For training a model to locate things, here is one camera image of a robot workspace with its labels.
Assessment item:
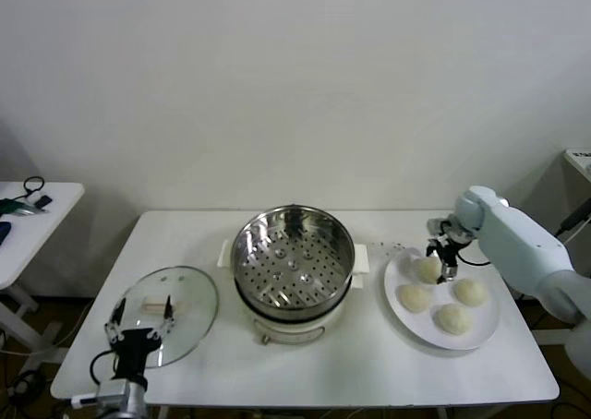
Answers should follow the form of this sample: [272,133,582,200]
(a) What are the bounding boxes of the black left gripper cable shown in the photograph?
[90,348,119,388]

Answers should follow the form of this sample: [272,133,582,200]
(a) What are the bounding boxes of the white steamed baozi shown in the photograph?
[412,256,443,284]
[452,278,489,307]
[436,303,475,336]
[398,283,433,313]

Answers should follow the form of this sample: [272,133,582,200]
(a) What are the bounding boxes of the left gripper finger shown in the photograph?
[154,294,176,345]
[104,297,127,346]

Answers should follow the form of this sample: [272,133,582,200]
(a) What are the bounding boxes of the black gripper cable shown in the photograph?
[454,250,493,267]
[90,348,119,388]

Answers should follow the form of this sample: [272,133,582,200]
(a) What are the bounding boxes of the white round plate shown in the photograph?
[383,245,501,351]

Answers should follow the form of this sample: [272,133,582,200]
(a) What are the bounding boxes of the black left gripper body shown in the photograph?
[113,329,157,379]

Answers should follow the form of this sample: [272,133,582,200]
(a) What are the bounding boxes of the beige cabinet with label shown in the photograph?
[542,147,591,235]

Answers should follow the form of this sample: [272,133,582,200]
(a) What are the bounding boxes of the perforated steel steamer basket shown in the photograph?
[230,205,356,312]

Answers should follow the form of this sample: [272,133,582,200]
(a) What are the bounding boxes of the black looped cable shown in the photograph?
[22,176,46,197]

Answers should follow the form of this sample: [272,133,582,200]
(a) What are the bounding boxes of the cream electric cooker pot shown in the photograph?
[216,238,370,346]

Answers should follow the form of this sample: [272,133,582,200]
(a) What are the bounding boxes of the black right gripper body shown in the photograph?
[436,233,463,266]

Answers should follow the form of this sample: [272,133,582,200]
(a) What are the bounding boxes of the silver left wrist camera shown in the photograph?
[71,378,131,409]

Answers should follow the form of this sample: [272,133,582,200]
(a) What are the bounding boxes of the white side table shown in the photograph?
[0,181,86,377]

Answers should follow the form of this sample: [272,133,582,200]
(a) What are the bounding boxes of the glass lid with cream handle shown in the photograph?
[108,265,219,369]

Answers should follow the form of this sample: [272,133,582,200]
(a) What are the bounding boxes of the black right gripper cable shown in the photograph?
[454,250,493,267]

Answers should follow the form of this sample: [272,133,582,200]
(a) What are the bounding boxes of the black plug with cables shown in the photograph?
[553,204,591,243]

